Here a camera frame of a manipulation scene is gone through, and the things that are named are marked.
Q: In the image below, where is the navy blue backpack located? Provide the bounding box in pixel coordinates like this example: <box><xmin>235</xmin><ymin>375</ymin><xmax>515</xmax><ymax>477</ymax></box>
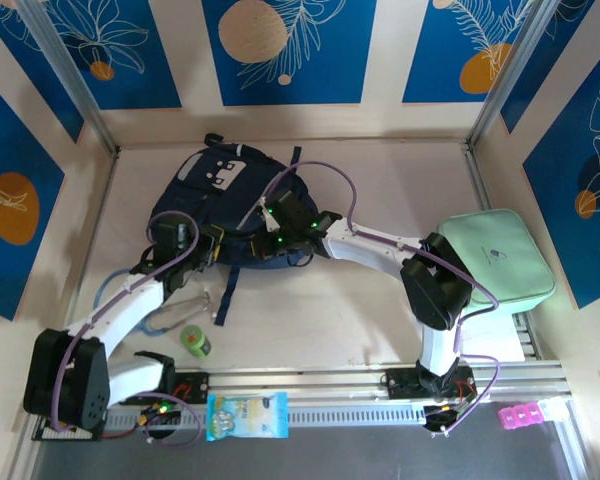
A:
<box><xmin>152</xmin><ymin>133</ymin><xmax>321</xmax><ymax>326</ymax></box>

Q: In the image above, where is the clear plastic box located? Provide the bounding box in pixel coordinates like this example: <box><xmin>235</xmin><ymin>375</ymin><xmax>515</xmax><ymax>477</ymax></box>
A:
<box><xmin>538</xmin><ymin>398</ymin><xmax>570</xmax><ymax>424</ymax></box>

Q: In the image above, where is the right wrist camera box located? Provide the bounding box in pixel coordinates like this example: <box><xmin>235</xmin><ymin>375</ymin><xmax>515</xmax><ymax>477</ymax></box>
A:
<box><xmin>254</xmin><ymin>202</ymin><xmax>277</xmax><ymax>232</ymax></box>

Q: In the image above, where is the black power distribution board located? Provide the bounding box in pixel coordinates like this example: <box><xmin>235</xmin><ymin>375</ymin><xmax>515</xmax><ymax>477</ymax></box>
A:
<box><xmin>31</xmin><ymin>422</ymin><xmax>107</xmax><ymax>442</ymax></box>

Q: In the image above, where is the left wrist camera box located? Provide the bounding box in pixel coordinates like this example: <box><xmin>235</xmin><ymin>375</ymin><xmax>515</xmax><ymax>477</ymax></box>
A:
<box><xmin>152</xmin><ymin>213</ymin><xmax>191</xmax><ymax>251</ymax></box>

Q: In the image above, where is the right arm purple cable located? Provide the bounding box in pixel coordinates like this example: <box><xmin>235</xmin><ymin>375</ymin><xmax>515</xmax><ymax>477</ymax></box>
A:
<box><xmin>262</xmin><ymin>160</ymin><xmax>504</xmax><ymax>439</ymax></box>

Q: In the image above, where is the blue snack packet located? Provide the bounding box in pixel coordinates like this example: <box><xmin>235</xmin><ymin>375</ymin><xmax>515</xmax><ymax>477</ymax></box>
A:
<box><xmin>205</xmin><ymin>392</ymin><xmax>290</xmax><ymax>442</ymax></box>

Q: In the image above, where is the aluminium rail frame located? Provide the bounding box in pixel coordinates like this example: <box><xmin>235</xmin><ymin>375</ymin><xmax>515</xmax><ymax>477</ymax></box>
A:
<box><xmin>22</xmin><ymin>362</ymin><xmax>574</xmax><ymax>436</ymax></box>

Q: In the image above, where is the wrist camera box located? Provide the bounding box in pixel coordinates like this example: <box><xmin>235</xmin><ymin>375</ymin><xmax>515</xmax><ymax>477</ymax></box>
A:
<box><xmin>152</xmin><ymin>213</ymin><xmax>191</xmax><ymax>251</ymax></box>
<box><xmin>254</xmin><ymin>202</ymin><xmax>277</xmax><ymax>232</ymax></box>

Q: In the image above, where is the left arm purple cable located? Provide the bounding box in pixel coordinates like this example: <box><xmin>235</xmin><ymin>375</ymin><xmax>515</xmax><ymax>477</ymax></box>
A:
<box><xmin>49</xmin><ymin>212</ymin><xmax>204</xmax><ymax>446</ymax></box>

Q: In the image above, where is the pink pill box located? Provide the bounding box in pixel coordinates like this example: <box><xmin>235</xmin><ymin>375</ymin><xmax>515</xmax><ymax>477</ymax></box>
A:
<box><xmin>497</xmin><ymin>402</ymin><xmax>544</xmax><ymax>431</ymax></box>

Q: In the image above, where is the aluminium corner post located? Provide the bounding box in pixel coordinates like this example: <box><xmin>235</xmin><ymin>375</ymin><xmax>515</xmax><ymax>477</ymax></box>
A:
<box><xmin>17</xmin><ymin>0</ymin><xmax>119</xmax><ymax>154</ymax></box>
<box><xmin>467</xmin><ymin>0</ymin><xmax>561</xmax><ymax>146</ymax></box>

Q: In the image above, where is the blue stethoscope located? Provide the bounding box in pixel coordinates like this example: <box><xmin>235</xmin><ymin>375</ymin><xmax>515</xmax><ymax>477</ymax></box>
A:
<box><xmin>93</xmin><ymin>269</ymin><xmax>219</xmax><ymax>337</ymax></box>

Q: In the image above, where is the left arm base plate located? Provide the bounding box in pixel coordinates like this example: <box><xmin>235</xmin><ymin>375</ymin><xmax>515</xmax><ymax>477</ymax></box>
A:
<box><xmin>118</xmin><ymin>372</ymin><xmax>211</xmax><ymax>406</ymax></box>

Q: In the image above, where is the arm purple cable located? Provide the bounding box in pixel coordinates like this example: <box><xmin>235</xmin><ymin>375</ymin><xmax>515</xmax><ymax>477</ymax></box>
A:
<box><xmin>262</xmin><ymin>160</ymin><xmax>504</xmax><ymax>439</ymax></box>
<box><xmin>49</xmin><ymin>212</ymin><xmax>204</xmax><ymax>446</ymax></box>

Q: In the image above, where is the green tape roll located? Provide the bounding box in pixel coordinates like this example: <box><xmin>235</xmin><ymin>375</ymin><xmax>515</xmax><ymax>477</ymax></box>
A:
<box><xmin>179</xmin><ymin>324</ymin><xmax>214</xmax><ymax>357</ymax></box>

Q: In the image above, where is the blue floral wall poster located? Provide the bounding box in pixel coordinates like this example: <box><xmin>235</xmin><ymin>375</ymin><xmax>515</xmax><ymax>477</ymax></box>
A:
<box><xmin>201</xmin><ymin>0</ymin><xmax>379</xmax><ymax>107</ymax></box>
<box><xmin>0</xmin><ymin>69</ymin><xmax>66</xmax><ymax>322</ymax></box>
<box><xmin>27</xmin><ymin>0</ymin><xmax>183</xmax><ymax>111</ymax></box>
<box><xmin>522</xmin><ymin>37</ymin><xmax>600</xmax><ymax>310</ymax></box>
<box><xmin>402</xmin><ymin>0</ymin><xmax>529</xmax><ymax>105</ymax></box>
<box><xmin>0</xmin><ymin>0</ymin><xmax>86</xmax><ymax>145</ymax></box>
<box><xmin>499</xmin><ymin>0</ymin><xmax>600</xmax><ymax>135</ymax></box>

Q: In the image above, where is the mint green zip case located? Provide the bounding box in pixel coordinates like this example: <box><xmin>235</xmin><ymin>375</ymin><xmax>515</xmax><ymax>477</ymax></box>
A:
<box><xmin>438</xmin><ymin>208</ymin><xmax>556</xmax><ymax>314</ymax></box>

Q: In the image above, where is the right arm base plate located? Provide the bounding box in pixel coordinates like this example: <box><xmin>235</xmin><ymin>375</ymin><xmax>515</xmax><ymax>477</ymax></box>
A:
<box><xmin>378</xmin><ymin>368</ymin><xmax>479</xmax><ymax>401</ymax></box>

